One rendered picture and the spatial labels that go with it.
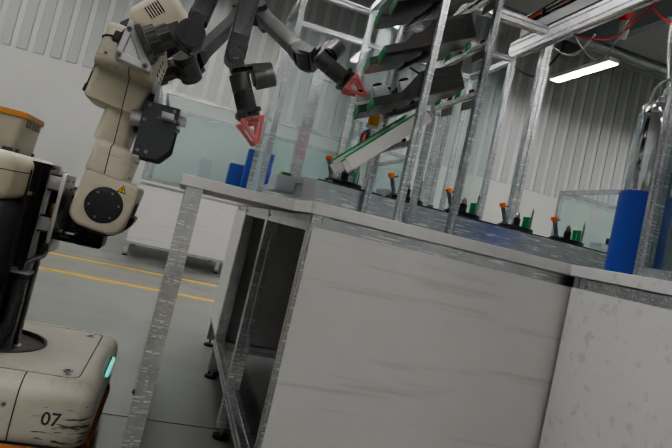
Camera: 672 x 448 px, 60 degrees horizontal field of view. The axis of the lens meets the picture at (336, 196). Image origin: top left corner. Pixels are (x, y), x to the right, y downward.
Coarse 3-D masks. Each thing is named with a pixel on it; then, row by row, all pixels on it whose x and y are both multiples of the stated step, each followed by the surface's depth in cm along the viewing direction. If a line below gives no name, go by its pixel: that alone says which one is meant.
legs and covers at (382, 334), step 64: (256, 256) 212; (320, 256) 140; (384, 256) 144; (448, 256) 150; (256, 320) 285; (320, 320) 140; (384, 320) 144; (448, 320) 148; (512, 320) 153; (320, 384) 140; (384, 384) 144; (448, 384) 148; (512, 384) 153
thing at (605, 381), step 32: (576, 288) 153; (608, 288) 144; (640, 288) 133; (576, 320) 150; (608, 320) 140; (640, 320) 131; (576, 352) 148; (608, 352) 137; (640, 352) 129; (576, 384) 145; (608, 384) 135; (640, 384) 127; (576, 416) 142; (608, 416) 133; (640, 416) 125
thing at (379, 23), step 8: (456, 8) 196; (384, 16) 188; (400, 16) 192; (408, 16) 194; (432, 16) 199; (448, 16) 203; (376, 24) 197; (384, 24) 197; (392, 24) 199; (400, 24) 201
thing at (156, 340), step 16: (192, 192) 156; (192, 208) 156; (176, 224) 234; (192, 224) 156; (176, 240) 155; (176, 256) 155; (176, 272) 155; (160, 288) 232; (176, 288) 155; (160, 304) 154; (160, 320) 154; (160, 336) 154; (144, 352) 231; (160, 352) 154; (144, 368) 152; (144, 384) 153; (144, 400) 152; (144, 416) 152; (128, 432) 151
